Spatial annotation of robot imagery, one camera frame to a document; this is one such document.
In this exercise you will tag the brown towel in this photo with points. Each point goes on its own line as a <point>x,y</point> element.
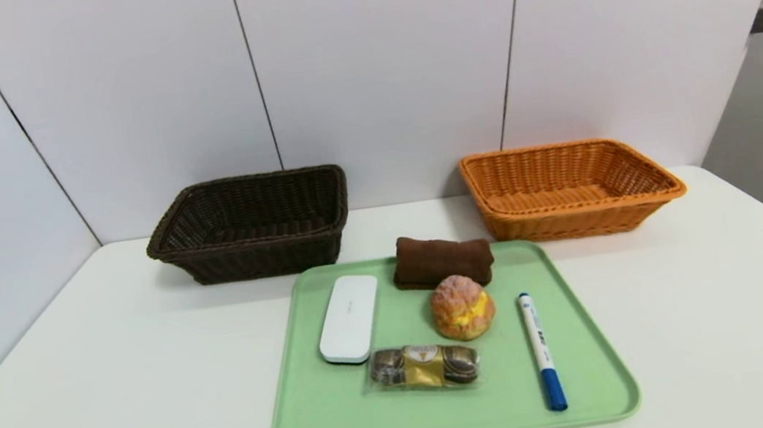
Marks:
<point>443,259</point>

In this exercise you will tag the light green plastic tray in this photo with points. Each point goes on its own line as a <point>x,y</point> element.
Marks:
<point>378,413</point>

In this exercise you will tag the cream puff bread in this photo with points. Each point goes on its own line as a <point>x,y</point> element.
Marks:
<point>462,310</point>

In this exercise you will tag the orange wicker basket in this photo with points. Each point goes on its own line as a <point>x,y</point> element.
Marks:
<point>560,224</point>

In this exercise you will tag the white marker blue cap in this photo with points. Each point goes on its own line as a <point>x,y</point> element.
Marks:
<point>541,351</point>

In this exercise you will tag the dark brown wicker basket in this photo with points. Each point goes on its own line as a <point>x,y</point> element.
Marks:
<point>298,254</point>

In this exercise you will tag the chocolate pack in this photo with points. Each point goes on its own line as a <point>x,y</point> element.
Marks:
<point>422,367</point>

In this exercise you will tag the white pencil case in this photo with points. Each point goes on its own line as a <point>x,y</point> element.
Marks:
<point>349,317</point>

